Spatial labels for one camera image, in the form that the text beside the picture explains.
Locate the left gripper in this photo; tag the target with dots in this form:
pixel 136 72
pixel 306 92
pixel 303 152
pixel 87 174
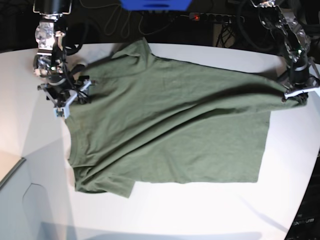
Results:
pixel 298 74

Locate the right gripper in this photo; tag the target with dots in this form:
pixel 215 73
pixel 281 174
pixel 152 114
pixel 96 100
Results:
pixel 68 91

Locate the green t-shirt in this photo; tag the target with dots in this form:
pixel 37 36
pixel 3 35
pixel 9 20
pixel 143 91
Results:
pixel 160 120

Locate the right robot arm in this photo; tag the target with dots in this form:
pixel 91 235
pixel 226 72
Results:
pixel 50 62

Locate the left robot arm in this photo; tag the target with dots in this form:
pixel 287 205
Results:
pixel 278 17

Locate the black power strip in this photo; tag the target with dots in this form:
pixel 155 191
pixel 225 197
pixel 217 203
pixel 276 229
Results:
pixel 213 18

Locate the blue plastic bin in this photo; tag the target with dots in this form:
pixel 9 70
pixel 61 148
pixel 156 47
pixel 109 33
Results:
pixel 155 5

